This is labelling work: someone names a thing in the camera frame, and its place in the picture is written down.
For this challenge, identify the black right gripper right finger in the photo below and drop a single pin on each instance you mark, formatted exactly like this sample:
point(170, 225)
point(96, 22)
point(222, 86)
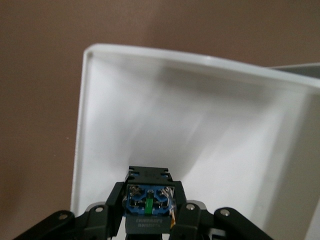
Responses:
point(195, 222)

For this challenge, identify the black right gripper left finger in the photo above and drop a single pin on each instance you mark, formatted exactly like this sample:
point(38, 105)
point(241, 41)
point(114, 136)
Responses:
point(100, 222)

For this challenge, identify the black blue push button switch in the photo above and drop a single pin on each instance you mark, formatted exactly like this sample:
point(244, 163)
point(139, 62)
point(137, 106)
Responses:
point(150, 200)

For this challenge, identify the white plastic drawer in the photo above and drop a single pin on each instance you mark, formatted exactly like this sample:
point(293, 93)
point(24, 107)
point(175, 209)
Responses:
point(175, 112)

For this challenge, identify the white drawer cabinet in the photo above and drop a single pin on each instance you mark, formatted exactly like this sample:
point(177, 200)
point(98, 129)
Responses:
point(300, 71)

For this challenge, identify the brown table cover sheet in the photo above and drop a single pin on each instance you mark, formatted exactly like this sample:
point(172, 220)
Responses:
point(37, 75)

